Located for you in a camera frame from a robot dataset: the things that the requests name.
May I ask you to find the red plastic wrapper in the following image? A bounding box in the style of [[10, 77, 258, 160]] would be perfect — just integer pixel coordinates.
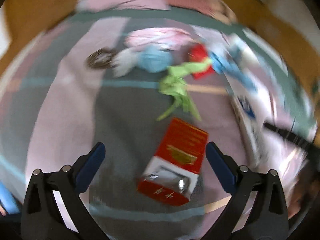
[[188, 43, 215, 80]]

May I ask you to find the red cigarette box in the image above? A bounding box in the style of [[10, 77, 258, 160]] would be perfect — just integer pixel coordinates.
[[137, 118, 208, 206]]

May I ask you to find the white tissue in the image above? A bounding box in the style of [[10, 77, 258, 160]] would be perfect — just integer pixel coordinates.
[[111, 48, 139, 78]]

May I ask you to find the white plastic trash bag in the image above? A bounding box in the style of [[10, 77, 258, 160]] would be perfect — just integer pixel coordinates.
[[225, 34, 307, 218]]

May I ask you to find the blue quilted cloth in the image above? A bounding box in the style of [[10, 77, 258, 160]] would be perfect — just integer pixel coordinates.
[[209, 51, 257, 91]]

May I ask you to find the pink plastic wrapper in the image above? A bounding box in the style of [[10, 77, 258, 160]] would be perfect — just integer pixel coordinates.
[[124, 27, 195, 50]]

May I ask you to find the striped plush doll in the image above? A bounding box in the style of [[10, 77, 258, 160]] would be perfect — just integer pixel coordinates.
[[166, 0, 238, 25]]

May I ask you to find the plaid pink grey quilt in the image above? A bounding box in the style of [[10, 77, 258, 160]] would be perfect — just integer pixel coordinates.
[[1, 17, 269, 239]]

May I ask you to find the blue face mask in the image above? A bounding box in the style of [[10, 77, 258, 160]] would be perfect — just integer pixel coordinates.
[[137, 46, 173, 73]]

